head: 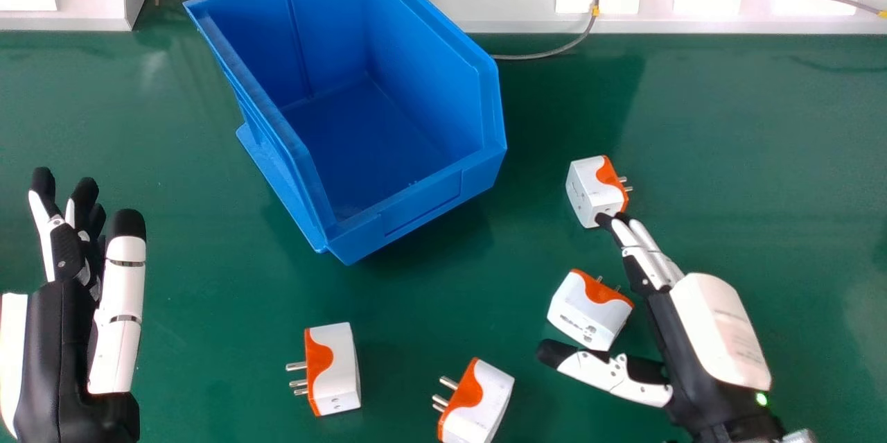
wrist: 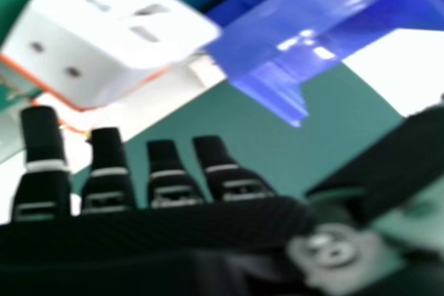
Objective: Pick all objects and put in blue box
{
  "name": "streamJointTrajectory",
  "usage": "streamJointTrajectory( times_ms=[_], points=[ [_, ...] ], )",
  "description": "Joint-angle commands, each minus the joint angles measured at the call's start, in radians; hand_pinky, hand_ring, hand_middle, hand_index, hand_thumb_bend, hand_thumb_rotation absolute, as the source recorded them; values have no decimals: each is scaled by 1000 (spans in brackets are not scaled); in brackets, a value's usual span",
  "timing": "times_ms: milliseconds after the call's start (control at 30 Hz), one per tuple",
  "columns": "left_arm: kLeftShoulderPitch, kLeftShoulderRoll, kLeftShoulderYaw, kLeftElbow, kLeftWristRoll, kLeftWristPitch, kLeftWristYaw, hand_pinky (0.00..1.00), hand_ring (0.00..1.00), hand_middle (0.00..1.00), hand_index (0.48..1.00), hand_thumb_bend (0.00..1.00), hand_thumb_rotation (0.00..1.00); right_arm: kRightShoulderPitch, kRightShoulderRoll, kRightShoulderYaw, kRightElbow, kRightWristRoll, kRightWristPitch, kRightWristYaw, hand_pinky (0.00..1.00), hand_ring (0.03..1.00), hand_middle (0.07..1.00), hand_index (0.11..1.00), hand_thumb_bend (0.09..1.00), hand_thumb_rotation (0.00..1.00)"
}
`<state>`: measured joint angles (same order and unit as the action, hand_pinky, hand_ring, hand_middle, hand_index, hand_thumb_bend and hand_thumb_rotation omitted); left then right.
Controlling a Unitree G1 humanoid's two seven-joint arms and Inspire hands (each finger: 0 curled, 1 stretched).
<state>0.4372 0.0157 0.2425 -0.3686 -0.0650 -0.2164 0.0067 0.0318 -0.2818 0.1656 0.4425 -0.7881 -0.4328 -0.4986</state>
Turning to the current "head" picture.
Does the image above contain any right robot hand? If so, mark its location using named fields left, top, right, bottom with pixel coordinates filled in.
left=537, top=213, right=787, bottom=443

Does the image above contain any white-and-orange plug adapter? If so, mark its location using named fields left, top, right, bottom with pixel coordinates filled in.
left=547, top=268, right=635, bottom=352
left=565, top=155, right=633, bottom=229
left=286, top=322, right=362, bottom=417
left=432, top=357, right=516, bottom=443

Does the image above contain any grey cable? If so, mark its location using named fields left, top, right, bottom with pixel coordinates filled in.
left=491, top=0, right=601, bottom=61
left=809, top=0, right=887, bottom=19

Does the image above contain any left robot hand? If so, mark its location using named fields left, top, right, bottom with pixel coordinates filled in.
left=0, top=166, right=148, bottom=443

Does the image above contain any blue plastic bin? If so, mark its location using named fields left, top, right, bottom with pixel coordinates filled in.
left=183, top=0, right=508, bottom=266

